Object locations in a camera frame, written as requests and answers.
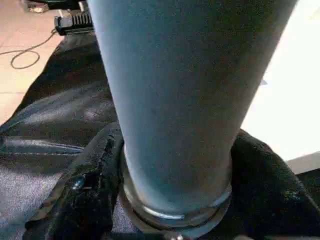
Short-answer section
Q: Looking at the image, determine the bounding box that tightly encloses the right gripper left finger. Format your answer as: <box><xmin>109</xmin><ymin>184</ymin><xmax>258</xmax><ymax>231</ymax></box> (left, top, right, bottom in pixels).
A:
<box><xmin>23</xmin><ymin>121</ymin><xmax>126</xmax><ymax>240</ymax></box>

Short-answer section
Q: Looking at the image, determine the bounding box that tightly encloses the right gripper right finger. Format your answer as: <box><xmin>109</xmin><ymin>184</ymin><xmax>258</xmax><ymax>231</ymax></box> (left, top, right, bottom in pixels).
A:
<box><xmin>219</xmin><ymin>128</ymin><xmax>320</xmax><ymax>240</ymax></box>

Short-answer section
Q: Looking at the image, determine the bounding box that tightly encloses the white plastic stool seat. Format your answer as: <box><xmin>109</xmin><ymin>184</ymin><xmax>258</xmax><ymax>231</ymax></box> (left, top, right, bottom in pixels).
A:
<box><xmin>119</xmin><ymin>0</ymin><xmax>320</xmax><ymax>234</ymax></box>

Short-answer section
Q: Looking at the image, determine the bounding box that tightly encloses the white plastic table leg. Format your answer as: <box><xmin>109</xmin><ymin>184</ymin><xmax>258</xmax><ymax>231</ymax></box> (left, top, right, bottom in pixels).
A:
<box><xmin>85</xmin><ymin>0</ymin><xmax>300</xmax><ymax>221</ymax></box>

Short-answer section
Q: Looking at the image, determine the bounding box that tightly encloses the black work mat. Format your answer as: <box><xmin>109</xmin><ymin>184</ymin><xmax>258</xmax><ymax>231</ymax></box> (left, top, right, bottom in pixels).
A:
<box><xmin>0</xmin><ymin>32</ymin><xmax>320</xmax><ymax>240</ymax></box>

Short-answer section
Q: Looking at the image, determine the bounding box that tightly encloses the black ribbed floor device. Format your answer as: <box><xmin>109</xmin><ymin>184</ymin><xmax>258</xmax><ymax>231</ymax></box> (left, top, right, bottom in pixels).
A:
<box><xmin>53</xmin><ymin>11</ymin><xmax>96</xmax><ymax>36</ymax></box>

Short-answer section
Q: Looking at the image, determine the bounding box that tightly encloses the thin black loose cable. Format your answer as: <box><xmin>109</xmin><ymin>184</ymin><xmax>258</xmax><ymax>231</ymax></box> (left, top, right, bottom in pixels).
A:
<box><xmin>0</xmin><ymin>26</ymin><xmax>59</xmax><ymax>70</ymax></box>

